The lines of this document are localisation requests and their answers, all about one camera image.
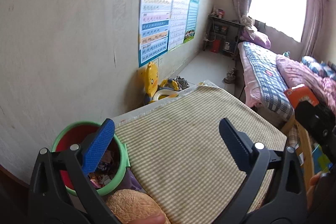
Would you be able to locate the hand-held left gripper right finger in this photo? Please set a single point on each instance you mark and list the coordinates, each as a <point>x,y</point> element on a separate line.
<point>233,142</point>

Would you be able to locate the purple pillow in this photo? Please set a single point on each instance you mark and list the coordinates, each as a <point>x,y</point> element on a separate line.
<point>257,37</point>

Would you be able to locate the tan plush toy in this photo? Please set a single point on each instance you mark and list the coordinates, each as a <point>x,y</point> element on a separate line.
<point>131,203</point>

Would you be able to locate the plaid bedsheet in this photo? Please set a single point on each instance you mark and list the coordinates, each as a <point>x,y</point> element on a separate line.
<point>265,77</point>

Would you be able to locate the person's left hand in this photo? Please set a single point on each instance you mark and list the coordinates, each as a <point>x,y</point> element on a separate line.
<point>149,220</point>

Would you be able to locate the grey shoes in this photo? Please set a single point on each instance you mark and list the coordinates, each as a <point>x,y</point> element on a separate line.
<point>182,82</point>

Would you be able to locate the window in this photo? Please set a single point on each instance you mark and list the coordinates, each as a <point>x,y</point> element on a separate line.
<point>278,3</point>

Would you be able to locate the white chart wall poster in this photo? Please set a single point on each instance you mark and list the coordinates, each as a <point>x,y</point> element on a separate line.
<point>179,19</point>

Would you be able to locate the yellow duck potty chair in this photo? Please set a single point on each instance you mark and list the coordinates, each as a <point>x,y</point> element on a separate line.
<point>151,78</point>

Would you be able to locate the dark metal shelf rack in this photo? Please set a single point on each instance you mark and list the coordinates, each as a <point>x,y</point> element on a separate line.
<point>223,19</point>

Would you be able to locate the red bin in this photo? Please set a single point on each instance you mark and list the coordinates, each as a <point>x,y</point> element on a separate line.
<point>215,47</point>

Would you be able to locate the dark wooden furniture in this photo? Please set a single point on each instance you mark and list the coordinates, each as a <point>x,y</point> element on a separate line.
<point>10,195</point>

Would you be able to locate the teal wall poster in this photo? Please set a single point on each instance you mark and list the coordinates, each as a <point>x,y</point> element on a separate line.
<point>192,16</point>

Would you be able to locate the bed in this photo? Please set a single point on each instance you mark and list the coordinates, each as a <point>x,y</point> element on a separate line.
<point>265,77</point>

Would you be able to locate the beige plush toy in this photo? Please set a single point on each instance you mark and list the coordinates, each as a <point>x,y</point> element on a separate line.
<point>248,21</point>

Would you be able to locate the pink wrapper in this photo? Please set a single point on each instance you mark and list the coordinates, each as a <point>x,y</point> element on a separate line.
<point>101,180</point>

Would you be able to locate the person's right hand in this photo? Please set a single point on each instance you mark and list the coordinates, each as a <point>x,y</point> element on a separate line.
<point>314,180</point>

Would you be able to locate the pink quilt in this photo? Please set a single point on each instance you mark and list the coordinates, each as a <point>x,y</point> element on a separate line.
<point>296,71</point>

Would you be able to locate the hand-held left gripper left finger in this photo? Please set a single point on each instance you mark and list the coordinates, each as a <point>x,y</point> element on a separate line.
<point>101,142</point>

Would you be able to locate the blue bordered wall poster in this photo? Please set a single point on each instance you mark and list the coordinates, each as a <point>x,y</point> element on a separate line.
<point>155,22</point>

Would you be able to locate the blue patterned pillow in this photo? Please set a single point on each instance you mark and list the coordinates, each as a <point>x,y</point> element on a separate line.
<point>315,65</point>

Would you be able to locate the white sneakers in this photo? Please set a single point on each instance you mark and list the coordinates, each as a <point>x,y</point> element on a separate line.
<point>229,76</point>

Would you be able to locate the wooden chair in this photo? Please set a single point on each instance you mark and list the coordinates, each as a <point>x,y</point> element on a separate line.
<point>305,145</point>

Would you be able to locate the green checked tablecloth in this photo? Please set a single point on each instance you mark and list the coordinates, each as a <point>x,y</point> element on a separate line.
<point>183,134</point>

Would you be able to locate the orange box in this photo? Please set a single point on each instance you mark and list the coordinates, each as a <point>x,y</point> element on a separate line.
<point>300,95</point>

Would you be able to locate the green bucket red inside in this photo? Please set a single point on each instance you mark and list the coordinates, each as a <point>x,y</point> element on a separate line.
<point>68,137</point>

